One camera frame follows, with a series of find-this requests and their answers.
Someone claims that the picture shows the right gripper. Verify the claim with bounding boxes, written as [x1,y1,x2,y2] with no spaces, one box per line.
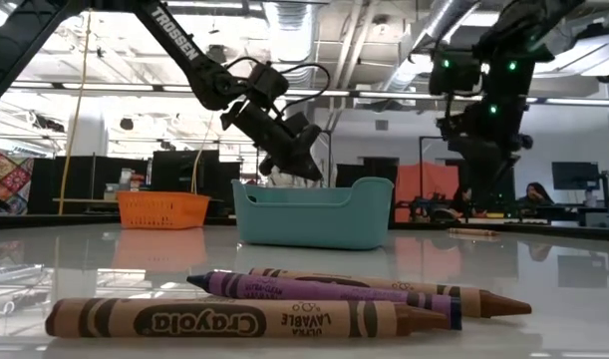
[436,49,535,210]

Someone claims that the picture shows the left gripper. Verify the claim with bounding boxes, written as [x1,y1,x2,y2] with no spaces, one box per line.
[219,100,325,181]

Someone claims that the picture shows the brown crayon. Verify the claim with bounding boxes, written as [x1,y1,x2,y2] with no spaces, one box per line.
[448,227,499,237]
[248,266,533,319]
[44,297,451,339]

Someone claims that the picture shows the white crumpled plastic cover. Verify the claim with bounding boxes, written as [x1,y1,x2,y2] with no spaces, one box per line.
[265,164,338,188]

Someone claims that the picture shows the person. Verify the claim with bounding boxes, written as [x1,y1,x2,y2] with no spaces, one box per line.
[451,184,477,216]
[516,180,554,205]

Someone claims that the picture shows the teal plastic bin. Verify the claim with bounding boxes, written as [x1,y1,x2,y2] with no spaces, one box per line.
[230,175,395,251]

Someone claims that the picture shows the orange partition panel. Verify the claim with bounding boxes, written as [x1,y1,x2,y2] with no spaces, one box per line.
[394,162,461,223]

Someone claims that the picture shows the black computer monitor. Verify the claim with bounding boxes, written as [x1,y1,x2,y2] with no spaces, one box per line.
[551,160,602,191]

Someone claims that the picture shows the gray equipment box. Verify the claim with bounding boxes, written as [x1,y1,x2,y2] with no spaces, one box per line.
[585,197,609,228]

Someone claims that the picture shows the purple crayon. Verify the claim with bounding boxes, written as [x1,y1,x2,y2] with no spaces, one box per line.
[185,270,463,331]

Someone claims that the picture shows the orange plastic basket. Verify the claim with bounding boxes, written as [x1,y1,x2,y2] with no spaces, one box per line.
[116,190,212,230]

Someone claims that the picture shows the colourful patterned quilt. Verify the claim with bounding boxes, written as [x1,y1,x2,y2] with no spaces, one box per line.
[0,152,35,215]

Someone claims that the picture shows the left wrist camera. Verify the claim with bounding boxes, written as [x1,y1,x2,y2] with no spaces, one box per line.
[244,62,291,106]

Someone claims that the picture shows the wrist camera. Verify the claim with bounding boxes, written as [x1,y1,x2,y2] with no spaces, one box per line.
[427,49,483,97]
[244,62,291,106]

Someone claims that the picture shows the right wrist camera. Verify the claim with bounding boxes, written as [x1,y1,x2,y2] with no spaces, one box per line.
[427,49,483,97]

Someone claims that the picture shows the yellow cable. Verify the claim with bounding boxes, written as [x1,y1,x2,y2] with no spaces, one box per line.
[190,113,216,195]
[58,9,95,215]

